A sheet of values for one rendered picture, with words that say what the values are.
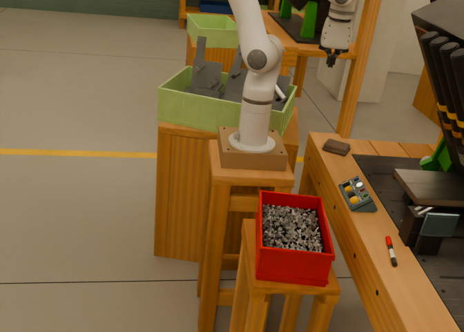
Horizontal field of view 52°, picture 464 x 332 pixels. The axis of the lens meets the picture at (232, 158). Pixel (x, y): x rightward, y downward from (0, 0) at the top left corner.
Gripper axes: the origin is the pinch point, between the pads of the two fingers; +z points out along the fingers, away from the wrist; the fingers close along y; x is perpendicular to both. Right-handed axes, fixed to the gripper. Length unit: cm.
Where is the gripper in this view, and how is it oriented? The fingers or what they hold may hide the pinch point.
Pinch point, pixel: (331, 61)
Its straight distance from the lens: 180.2
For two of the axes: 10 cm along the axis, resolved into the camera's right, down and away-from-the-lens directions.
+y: -9.9, -1.3, 0.1
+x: -0.7, 4.9, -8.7
